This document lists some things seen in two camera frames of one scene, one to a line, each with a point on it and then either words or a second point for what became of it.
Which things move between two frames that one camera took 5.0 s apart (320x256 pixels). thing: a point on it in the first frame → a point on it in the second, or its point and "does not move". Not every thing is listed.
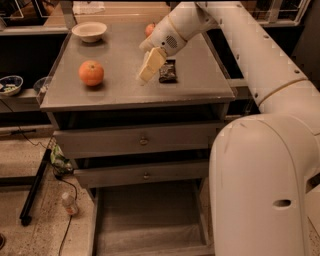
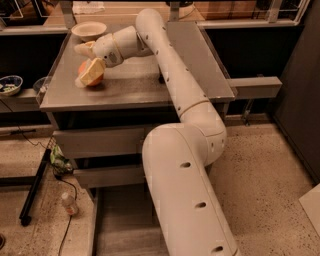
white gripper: [164, 36] → [106, 49]
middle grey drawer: [97, 177] does not move
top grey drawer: [139, 140] does not move
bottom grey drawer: [152, 218] does not move
